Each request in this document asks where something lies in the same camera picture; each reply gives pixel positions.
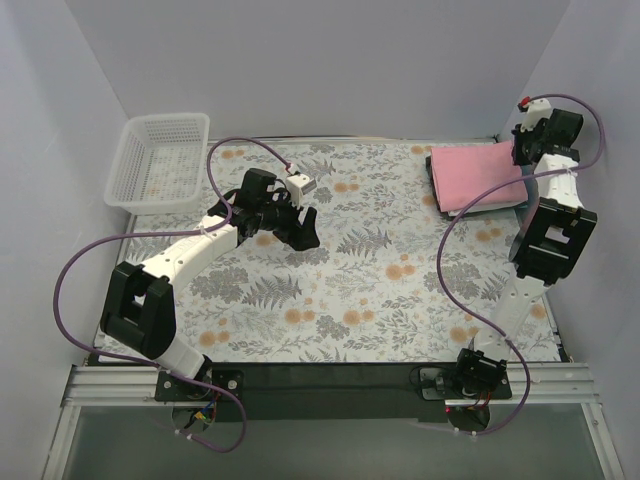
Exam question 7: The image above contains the pink t shirt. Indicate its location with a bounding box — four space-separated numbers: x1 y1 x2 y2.
431 141 522 211

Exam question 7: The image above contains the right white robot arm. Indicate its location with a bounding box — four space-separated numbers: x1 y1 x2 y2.
452 99 597 398

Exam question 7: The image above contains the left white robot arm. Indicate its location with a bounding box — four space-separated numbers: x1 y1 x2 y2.
100 168 320 400

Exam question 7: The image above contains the white folded t shirt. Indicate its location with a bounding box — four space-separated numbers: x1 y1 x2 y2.
444 202 519 219

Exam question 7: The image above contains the floral table mat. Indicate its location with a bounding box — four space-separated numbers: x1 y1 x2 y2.
99 140 564 365

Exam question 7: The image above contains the white plastic basket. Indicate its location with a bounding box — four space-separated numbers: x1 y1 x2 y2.
103 113 210 215

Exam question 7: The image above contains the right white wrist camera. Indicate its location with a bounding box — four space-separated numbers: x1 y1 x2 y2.
518 97 552 132

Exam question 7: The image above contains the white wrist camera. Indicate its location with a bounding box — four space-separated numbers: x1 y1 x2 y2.
518 97 552 132
285 173 317 207

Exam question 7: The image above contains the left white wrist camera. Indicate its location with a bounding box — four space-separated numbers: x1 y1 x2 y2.
285 173 317 207

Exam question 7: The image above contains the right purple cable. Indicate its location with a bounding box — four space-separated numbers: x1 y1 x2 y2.
436 92 609 437

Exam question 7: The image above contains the purple cable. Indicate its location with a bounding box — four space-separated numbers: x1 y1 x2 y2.
53 136 301 454
436 92 609 437

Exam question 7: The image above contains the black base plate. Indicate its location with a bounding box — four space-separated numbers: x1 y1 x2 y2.
154 360 512 425

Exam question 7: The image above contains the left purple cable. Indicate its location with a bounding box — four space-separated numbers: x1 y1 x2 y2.
53 136 301 454

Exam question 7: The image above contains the aluminium frame rail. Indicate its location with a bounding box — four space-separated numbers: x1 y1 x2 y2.
43 363 623 479

